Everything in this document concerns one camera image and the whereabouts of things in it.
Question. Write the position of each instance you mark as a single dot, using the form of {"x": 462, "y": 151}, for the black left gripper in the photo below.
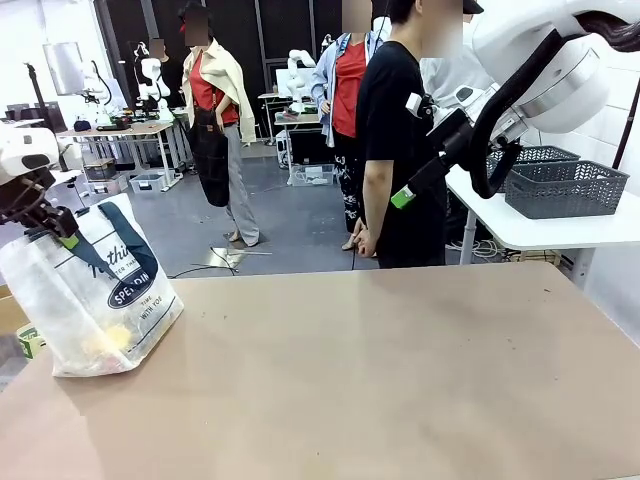
{"x": 25, "y": 192}

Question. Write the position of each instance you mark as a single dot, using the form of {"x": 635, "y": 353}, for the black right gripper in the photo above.
{"x": 452, "y": 137}

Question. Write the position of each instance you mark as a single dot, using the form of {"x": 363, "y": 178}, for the grey plastic woven basket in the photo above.
{"x": 545, "y": 154}
{"x": 565, "y": 192}

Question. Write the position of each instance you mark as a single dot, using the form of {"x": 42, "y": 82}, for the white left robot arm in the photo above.
{"x": 25, "y": 150}

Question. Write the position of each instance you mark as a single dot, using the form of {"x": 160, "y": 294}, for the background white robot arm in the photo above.
{"x": 296, "y": 75}
{"x": 100, "y": 90}
{"x": 150, "y": 82}

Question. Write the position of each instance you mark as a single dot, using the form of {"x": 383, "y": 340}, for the person's right forearm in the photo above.
{"x": 377, "y": 195}

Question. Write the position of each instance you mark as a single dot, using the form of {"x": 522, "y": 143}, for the person's right hand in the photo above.
{"x": 369, "y": 240}

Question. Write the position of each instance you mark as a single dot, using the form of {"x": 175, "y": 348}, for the black storage bin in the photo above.
{"x": 99, "y": 169}

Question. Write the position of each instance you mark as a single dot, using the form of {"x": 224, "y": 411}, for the person in black t-shirt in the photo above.
{"x": 395, "y": 100}

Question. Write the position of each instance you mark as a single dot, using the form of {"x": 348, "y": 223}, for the clear plastic storage bin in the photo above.
{"x": 312, "y": 175}
{"x": 147, "y": 182}

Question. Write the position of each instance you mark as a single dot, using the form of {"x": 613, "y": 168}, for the brown cardboard box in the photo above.
{"x": 10, "y": 310}

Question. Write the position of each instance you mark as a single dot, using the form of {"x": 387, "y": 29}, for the person in white shirt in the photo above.
{"x": 450, "y": 80}

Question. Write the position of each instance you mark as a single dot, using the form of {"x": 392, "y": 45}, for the wooden top work table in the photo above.
{"x": 120, "y": 130}

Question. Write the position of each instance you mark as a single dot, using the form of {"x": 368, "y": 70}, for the black tripod stand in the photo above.
{"x": 40, "y": 100}

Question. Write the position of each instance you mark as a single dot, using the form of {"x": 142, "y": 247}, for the person in blue shirt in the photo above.
{"x": 345, "y": 85}

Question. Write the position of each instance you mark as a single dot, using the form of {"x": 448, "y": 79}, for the green and white carton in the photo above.
{"x": 31, "y": 342}

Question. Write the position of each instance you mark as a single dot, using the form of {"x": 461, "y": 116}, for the yellow snack item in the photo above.
{"x": 119, "y": 336}

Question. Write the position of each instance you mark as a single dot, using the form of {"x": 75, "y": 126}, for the white side table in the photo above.
{"x": 550, "y": 232}

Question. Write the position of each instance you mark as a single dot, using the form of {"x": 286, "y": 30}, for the grey background desk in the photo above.
{"x": 295, "y": 119}

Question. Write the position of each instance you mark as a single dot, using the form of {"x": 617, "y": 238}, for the background person in black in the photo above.
{"x": 167, "y": 75}

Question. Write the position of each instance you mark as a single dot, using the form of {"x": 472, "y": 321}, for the figure in cream jacket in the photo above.
{"x": 215, "y": 100}

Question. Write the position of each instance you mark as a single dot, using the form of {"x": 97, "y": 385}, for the black slanted pole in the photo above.
{"x": 627, "y": 130}

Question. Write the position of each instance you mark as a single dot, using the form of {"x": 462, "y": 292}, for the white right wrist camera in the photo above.
{"x": 419, "y": 105}

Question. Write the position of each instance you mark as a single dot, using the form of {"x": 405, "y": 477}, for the grey wall panel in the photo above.
{"x": 62, "y": 67}

